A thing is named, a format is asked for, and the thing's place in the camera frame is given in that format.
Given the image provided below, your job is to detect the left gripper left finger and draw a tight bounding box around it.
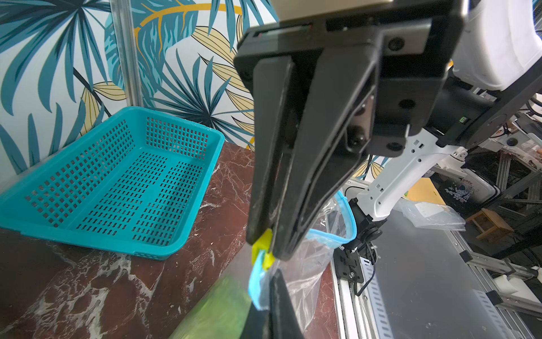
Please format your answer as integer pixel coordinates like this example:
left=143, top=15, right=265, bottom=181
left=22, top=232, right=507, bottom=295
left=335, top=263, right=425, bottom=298
left=239, top=305, right=269, bottom=339

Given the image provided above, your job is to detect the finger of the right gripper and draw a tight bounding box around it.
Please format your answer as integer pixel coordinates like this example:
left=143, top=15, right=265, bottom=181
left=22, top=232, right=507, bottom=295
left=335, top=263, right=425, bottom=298
left=246, top=56, right=294, bottom=245

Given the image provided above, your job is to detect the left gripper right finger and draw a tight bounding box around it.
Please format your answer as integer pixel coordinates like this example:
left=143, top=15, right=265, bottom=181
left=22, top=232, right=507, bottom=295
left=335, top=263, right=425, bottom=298
left=268, top=270, right=304, bottom=339

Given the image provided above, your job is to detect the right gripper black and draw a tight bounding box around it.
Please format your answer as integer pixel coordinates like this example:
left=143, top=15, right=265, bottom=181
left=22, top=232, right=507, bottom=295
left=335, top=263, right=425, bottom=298
left=234, top=1, right=469, bottom=261

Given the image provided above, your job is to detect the chinese cabbage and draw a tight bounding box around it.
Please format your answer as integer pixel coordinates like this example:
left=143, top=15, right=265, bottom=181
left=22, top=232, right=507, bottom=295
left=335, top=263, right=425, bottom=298
left=170, top=276, right=251, bottom=339

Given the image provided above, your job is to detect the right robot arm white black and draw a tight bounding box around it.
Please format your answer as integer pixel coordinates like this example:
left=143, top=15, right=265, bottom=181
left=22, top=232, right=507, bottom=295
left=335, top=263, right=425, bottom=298
left=234, top=1, right=541, bottom=261

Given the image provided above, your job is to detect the clear bag on bench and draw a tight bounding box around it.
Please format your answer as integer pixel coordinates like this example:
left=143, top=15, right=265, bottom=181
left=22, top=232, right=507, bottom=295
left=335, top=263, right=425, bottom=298
left=394, top=199, right=466, bottom=232

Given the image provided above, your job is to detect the teal plastic basket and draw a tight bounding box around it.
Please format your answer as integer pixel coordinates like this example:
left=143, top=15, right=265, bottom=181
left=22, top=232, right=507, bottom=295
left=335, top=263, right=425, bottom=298
left=1, top=107, right=224, bottom=260

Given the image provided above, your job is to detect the wooden stool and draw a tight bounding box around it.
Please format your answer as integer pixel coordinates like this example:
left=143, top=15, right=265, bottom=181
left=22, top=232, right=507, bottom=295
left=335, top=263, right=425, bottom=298
left=466, top=208, right=515, bottom=244

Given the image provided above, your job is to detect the front aluminium rail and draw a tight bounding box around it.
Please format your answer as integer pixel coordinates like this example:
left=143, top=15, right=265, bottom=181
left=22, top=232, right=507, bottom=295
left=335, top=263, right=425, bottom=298
left=331, top=256, right=394, bottom=338

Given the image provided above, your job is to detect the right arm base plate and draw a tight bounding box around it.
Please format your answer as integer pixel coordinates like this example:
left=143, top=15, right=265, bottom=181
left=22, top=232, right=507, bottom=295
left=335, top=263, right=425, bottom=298
left=333, top=248, right=366, bottom=284

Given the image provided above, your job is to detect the right aluminium frame post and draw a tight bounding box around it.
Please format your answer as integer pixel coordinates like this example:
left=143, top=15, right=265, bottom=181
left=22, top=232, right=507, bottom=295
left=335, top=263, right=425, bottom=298
left=110, top=0, right=144, bottom=107

